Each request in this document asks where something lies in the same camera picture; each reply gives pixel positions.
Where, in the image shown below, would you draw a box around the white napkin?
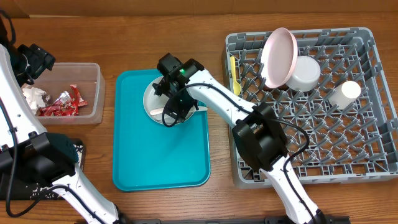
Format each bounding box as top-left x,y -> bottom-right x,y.
22,87 -> 50,114

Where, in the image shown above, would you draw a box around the large red snack wrapper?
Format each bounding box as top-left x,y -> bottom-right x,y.
39,91 -> 80,116

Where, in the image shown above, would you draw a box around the yellow plastic spoon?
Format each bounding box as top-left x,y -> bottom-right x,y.
229,56 -> 241,96

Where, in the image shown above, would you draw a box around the white pink-rimmed plate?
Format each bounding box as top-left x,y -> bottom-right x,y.
261,27 -> 298,88

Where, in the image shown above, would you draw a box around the grey bowl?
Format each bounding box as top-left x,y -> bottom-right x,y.
286,56 -> 320,92

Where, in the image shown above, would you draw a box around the white paper cup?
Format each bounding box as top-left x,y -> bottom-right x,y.
328,81 -> 361,110

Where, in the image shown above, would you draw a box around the small red ketchup packet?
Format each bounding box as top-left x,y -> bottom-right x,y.
70,84 -> 88,108

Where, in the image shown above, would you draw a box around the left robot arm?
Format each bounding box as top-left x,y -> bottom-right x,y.
1,25 -> 129,223

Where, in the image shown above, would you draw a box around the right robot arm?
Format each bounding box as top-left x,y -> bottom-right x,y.
153,53 -> 327,223

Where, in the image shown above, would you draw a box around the black waste tray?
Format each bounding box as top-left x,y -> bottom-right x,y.
1,139 -> 86,200

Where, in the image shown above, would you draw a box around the grey dishwasher rack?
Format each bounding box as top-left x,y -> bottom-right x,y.
223,27 -> 397,184

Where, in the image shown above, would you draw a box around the light blue plastic knife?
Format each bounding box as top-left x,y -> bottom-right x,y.
149,106 -> 208,123

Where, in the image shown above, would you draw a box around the white plastic fork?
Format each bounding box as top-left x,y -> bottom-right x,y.
150,108 -> 164,116

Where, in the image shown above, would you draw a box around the grey plate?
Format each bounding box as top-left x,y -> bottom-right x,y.
142,76 -> 200,126

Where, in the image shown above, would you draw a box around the clear plastic bin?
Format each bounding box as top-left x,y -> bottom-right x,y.
33,62 -> 106,125

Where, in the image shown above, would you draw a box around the teal serving tray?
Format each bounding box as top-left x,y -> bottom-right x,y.
113,69 -> 211,192

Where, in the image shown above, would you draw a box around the spilled rice grains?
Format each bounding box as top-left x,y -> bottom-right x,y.
29,139 -> 86,200

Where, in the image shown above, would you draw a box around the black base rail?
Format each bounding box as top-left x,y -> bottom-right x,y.
127,215 -> 352,224

